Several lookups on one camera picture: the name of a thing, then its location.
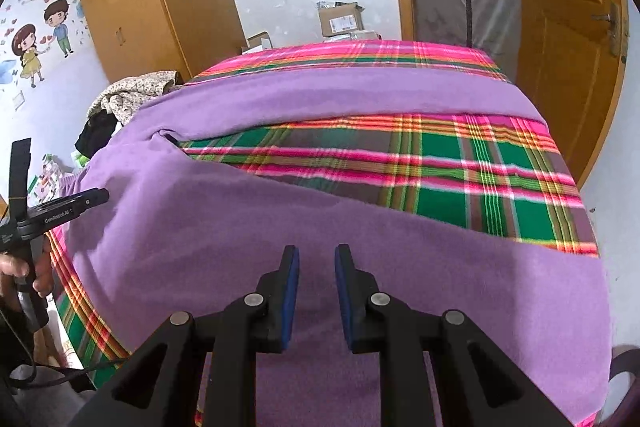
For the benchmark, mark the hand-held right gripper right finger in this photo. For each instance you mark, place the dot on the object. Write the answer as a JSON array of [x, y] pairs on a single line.
[[345, 297]]

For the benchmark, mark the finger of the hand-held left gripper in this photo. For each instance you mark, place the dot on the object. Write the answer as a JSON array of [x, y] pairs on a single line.
[[92, 199]]

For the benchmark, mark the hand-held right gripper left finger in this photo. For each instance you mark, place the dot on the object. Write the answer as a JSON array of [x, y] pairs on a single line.
[[290, 297]]

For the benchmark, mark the purple fleece garment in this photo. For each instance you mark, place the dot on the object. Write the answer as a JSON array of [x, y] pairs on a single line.
[[250, 232]]

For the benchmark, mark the person's left forearm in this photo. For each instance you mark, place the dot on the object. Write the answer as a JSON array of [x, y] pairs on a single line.
[[12, 342]]

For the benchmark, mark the person's left hand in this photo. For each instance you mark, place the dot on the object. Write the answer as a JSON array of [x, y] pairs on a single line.
[[44, 274]]

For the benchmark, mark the black garment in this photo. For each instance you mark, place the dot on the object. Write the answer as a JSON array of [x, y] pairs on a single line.
[[97, 134]]

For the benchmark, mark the beige patterned blanket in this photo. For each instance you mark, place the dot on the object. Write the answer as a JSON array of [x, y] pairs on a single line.
[[135, 94]]

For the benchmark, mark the pink green plaid bed sheet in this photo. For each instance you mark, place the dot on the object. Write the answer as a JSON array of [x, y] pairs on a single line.
[[450, 167]]

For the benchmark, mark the white box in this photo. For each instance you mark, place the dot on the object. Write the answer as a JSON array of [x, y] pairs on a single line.
[[259, 42]]

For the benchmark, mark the grey plastic parcel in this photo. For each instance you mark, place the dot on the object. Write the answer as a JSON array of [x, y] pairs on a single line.
[[350, 37]]

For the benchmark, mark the cardboard box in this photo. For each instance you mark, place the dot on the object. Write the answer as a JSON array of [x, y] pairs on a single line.
[[340, 18]]

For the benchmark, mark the dark purple object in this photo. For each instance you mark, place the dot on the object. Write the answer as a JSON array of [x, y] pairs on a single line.
[[625, 357]]

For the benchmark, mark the wooden door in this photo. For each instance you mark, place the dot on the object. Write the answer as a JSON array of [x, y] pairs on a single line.
[[565, 32]]

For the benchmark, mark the white wall socket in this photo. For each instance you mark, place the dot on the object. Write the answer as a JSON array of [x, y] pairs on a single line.
[[19, 100]]

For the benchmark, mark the cartoon wall sticker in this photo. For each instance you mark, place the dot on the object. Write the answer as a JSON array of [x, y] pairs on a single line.
[[30, 52]]

